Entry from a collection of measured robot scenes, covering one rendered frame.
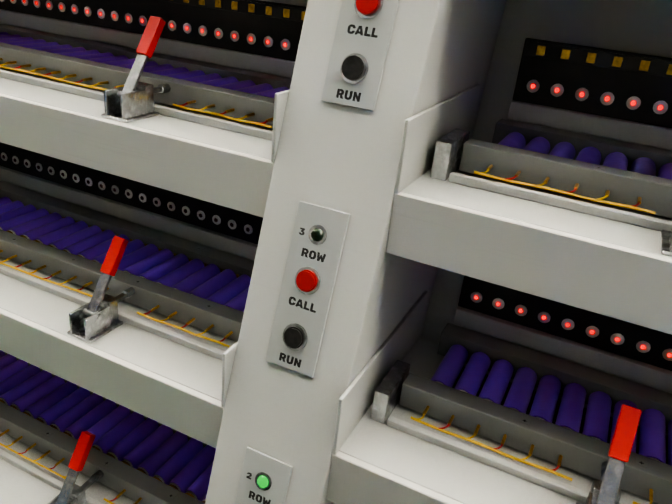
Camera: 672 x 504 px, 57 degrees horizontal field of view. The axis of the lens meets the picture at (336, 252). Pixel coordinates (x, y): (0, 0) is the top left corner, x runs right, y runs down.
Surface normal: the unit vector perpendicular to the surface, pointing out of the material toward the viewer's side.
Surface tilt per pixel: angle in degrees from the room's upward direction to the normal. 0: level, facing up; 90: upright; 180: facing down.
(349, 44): 90
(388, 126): 90
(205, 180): 107
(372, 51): 90
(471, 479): 17
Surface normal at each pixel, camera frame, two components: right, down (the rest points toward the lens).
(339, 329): -0.39, 0.07
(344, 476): -0.43, 0.34
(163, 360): 0.10, -0.90
